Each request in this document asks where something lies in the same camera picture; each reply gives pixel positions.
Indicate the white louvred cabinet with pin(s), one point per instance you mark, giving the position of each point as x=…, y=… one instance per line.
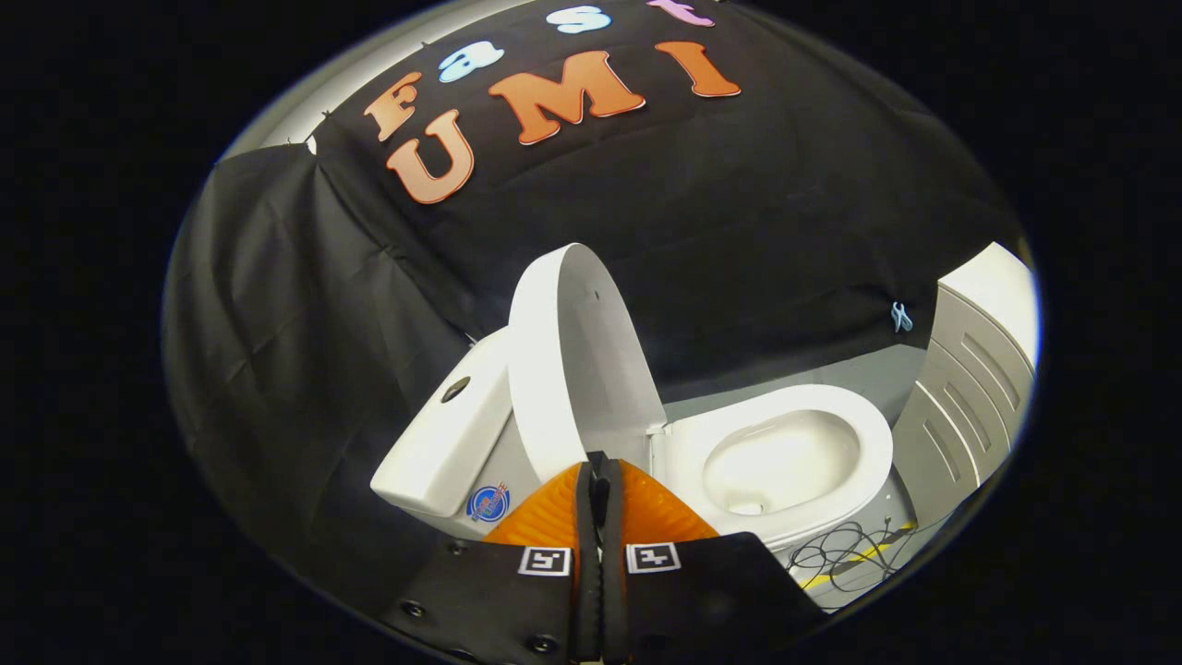
x=970, y=388

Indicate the blue clip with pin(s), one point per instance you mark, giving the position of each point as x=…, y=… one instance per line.
x=901, y=318

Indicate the white toilet lid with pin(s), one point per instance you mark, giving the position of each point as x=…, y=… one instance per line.
x=591, y=360

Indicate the white toilet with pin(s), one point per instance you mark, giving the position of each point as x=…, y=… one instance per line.
x=831, y=416

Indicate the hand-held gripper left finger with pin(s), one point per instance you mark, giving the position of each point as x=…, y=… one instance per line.
x=517, y=600

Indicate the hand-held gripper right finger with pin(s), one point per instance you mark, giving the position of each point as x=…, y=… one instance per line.
x=702, y=591

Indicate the yellow black floor tape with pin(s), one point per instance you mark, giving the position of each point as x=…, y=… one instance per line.
x=859, y=557

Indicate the black backdrop cloth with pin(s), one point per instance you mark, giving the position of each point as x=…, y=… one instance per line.
x=739, y=240

